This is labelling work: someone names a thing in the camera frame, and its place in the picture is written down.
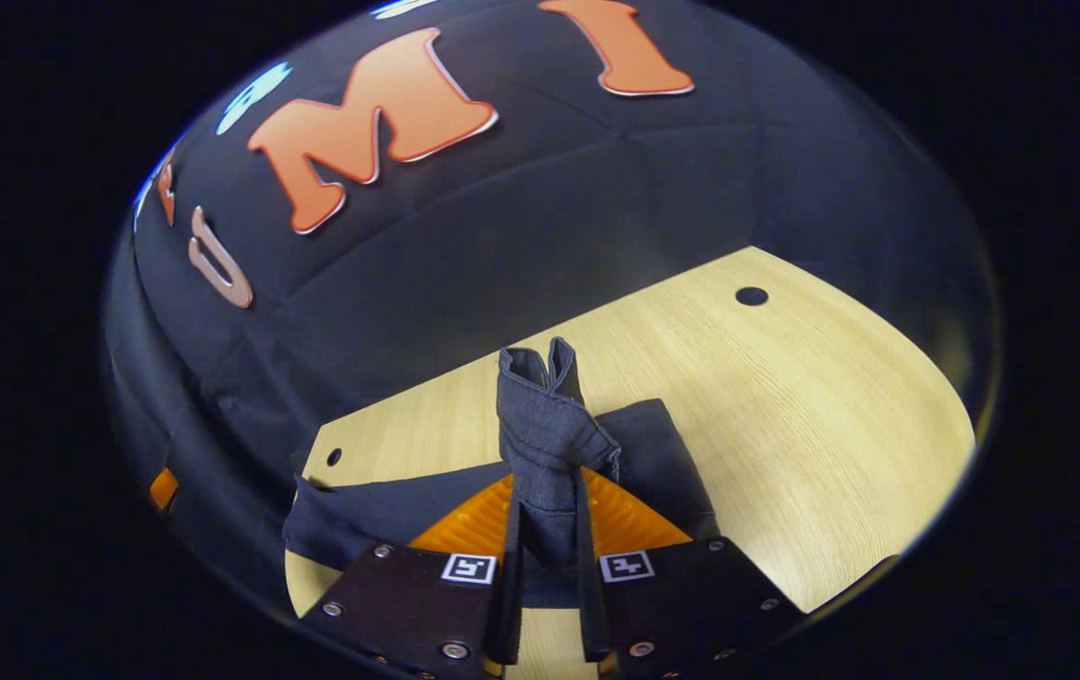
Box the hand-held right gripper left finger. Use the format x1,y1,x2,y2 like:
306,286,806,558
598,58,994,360
299,472,527,679

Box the dark blue jeans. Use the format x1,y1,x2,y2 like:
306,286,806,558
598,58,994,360
282,337,720,610

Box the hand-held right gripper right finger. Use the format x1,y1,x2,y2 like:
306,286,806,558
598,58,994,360
573,467,805,679

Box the black backdrop cloth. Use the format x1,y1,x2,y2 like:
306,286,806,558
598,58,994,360
106,0,1002,605

